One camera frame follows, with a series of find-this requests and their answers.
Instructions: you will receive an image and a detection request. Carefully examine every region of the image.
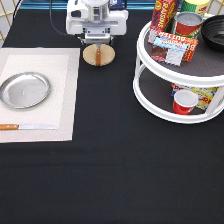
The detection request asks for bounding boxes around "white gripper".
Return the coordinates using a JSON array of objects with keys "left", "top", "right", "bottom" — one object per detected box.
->
[{"left": 66, "top": 0, "right": 129, "bottom": 44}]

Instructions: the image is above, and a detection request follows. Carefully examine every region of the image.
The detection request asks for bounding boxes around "white two-tier turntable shelf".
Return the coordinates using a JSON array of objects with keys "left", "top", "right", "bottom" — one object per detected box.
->
[{"left": 133, "top": 22, "right": 224, "bottom": 124}]

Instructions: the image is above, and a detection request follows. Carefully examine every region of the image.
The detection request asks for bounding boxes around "wooden handled table knife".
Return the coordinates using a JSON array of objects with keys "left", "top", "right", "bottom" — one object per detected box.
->
[{"left": 0, "top": 124, "right": 57, "bottom": 130}]

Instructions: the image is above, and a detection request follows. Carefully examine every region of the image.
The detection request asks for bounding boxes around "red raisins box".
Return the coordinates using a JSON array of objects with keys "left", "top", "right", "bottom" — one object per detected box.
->
[{"left": 148, "top": 0, "right": 181, "bottom": 44}]

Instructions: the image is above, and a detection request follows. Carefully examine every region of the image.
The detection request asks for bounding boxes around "red plastic cup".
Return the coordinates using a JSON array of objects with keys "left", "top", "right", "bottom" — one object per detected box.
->
[{"left": 173, "top": 89, "right": 198, "bottom": 115}]

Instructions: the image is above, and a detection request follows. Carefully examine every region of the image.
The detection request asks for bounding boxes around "red labelled tin can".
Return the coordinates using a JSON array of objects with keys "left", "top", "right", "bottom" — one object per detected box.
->
[{"left": 173, "top": 11, "right": 203, "bottom": 38}]

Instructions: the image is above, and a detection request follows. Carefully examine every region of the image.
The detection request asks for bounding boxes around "round silver metal plate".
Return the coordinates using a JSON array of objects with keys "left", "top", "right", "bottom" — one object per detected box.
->
[{"left": 0, "top": 72, "right": 51, "bottom": 109}]

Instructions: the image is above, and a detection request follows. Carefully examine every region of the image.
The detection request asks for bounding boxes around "red butter box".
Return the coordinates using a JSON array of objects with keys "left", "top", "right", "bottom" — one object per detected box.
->
[{"left": 153, "top": 32, "right": 198, "bottom": 62}]

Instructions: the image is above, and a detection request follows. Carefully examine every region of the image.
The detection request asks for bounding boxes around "round wooden coaster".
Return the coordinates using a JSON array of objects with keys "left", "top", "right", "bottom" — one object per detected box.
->
[{"left": 83, "top": 44, "right": 115, "bottom": 66}]

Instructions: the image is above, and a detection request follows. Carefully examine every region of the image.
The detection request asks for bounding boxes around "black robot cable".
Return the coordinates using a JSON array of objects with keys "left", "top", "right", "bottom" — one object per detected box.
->
[{"left": 49, "top": 0, "right": 69, "bottom": 37}]

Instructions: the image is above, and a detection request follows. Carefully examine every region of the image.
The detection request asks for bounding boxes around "black bowl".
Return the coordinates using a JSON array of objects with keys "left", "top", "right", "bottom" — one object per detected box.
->
[{"left": 201, "top": 15, "right": 224, "bottom": 52}]

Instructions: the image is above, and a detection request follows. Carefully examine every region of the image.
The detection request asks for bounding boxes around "yellow snack box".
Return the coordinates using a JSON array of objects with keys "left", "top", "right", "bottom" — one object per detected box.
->
[{"left": 171, "top": 83, "right": 218, "bottom": 110}]

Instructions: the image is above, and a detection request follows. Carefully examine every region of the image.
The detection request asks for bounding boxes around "wooden handled metal fork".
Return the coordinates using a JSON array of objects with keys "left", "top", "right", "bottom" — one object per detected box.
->
[{"left": 96, "top": 44, "right": 101, "bottom": 66}]

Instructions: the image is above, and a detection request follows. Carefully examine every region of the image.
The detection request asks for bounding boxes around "green yellow canister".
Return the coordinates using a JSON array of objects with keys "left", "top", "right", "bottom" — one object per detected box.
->
[{"left": 181, "top": 0, "right": 210, "bottom": 16}]

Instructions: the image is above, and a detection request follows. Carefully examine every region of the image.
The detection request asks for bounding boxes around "beige woven placemat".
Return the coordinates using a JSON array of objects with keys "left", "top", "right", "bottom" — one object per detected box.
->
[{"left": 0, "top": 48, "right": 80, "bottom": 143}]

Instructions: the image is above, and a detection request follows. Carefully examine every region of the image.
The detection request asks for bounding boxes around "brown chocolate bar packet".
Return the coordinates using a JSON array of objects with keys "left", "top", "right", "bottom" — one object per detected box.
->
[{"left": 151, "top": 46, "right": 184, "bottom": 66}]

